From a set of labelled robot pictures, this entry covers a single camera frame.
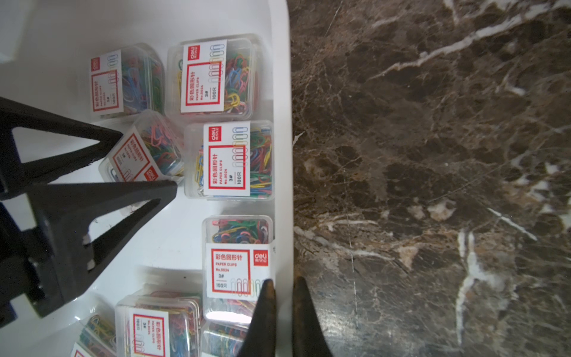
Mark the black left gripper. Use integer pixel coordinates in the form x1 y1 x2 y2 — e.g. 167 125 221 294
1 98 177 328

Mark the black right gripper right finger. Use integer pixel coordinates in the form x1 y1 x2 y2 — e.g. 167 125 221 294
292 276 333 357

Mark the white plastic storage tray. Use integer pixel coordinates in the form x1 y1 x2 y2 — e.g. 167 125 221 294
1 1 294 356

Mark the paper clip box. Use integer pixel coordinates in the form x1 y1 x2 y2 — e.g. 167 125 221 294
85 43 164 119
69 313 117 357
184 120 274 201
114 291 202 357
202 215 276 327
164 34 261 126
99 110 184 183
200 321 248 357

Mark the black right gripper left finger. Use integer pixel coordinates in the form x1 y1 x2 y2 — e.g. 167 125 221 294
237 279 277 357

